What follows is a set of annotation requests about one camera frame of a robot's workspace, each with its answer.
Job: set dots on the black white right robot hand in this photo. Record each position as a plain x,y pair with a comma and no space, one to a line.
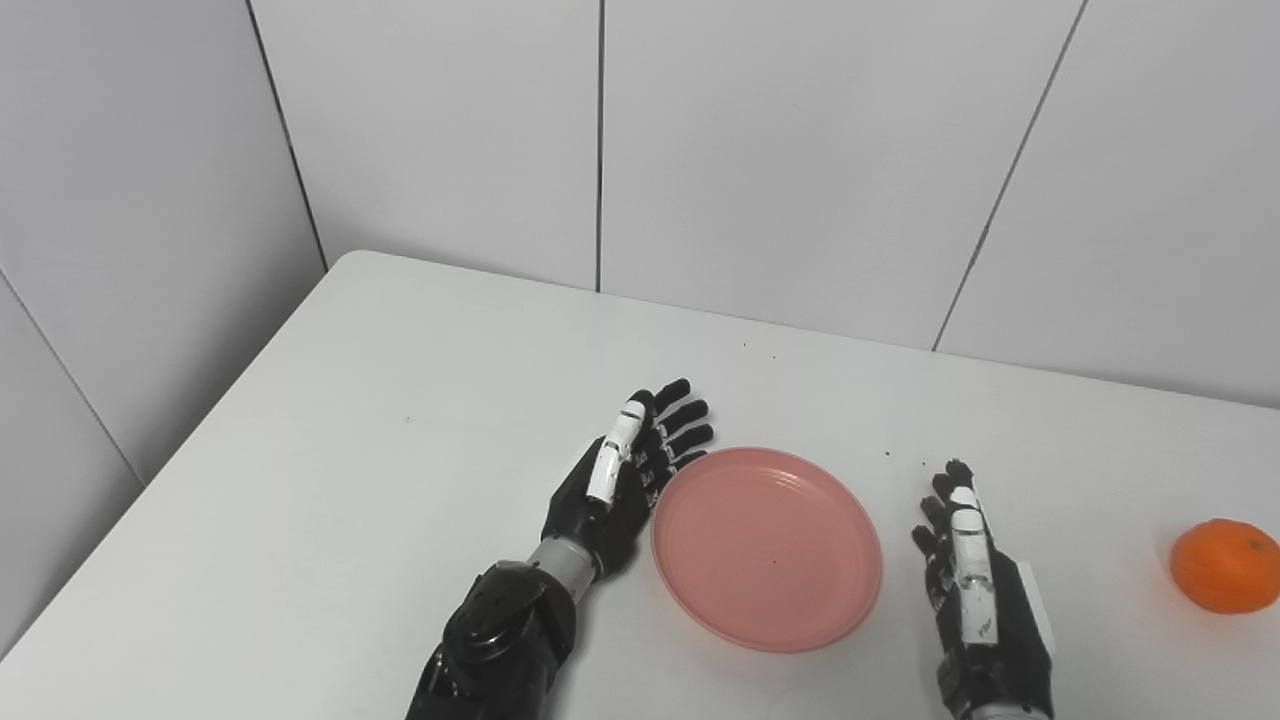
1015,640

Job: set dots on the orange mandarin fruit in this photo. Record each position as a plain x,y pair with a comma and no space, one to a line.
1225,565

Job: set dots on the pink round plate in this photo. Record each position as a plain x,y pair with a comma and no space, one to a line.
765,550

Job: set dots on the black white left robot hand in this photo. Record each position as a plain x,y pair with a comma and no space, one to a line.
600,520

